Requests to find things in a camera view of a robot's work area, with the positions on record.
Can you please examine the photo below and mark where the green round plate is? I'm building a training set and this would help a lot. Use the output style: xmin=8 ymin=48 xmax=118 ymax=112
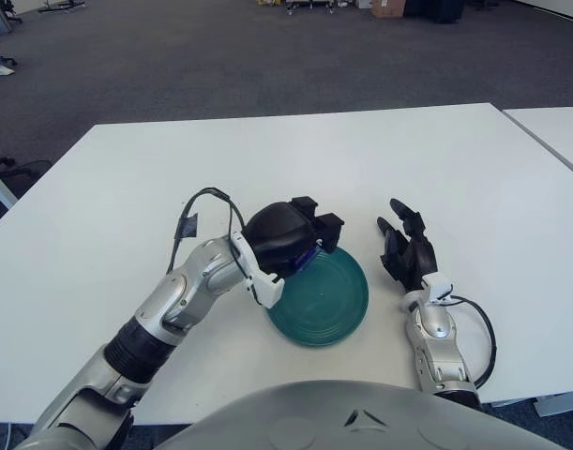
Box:
xmin=265 ymin=247 xmax=369 ymax=349

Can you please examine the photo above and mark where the person leg with white shoe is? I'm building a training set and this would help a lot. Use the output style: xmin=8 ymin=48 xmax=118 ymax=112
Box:
xmin=0 ymin=37 xmax=16 ymax=76

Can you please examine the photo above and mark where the wheeled metal bench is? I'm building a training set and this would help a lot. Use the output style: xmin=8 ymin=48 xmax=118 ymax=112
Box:
xmin=285 ymin=0 xmax=335 ymax=18

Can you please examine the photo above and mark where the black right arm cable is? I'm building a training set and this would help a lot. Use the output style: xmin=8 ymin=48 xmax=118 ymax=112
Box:
xmin=435 ymin=294 xmax=497 ymax=390

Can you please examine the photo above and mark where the white table foot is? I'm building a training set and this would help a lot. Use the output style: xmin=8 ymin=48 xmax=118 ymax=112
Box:
xmin=482 ymin=391 xmax=573 ymax=418

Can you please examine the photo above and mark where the blue gum pack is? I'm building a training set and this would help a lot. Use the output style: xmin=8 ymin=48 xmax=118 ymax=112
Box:
xmin=289 ymin=247 xmax=321 ymax=274

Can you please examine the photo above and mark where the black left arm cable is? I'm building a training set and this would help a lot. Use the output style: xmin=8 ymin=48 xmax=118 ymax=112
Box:
xmin=166 ymin=187 xmax=262 ymax=294

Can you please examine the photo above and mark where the brown cardboard box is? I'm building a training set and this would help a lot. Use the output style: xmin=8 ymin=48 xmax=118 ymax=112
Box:
xmin=370 ymin=0 xmax=406 ymax=20

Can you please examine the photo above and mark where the black floor stand base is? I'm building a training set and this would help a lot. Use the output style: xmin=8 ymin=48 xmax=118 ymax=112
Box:
xmin=38 ymin=0 xmax=86 ymax=15

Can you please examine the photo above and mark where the black cabinet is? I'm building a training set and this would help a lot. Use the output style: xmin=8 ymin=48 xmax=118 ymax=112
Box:
xmin=405 ymin=0 xmax=465 ymax=24

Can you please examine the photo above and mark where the white table leg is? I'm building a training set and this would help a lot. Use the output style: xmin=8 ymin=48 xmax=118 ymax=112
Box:
xmin=0 ymin=161 xmax=19 ymax=211

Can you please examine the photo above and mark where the grey robot torso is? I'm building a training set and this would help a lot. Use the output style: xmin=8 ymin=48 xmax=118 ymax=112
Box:
xmin=154 ymin=380 xmax=557 ymax=450

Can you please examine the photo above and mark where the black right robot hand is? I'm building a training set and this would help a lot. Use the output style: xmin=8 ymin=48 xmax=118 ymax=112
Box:
xmin=376 ymin=198 xmax=440 ymax=294

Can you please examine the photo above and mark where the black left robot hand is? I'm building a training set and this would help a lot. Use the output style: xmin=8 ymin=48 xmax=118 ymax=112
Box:
xmin=243 ymin=196 xmax=344 ymax=276

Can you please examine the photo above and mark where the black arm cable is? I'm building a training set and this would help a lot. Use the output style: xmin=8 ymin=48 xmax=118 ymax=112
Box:
xmin=166 ymin=187 xmax=262 ymax=294
xmin=435 ymin=294 xmax=497 ymax=390

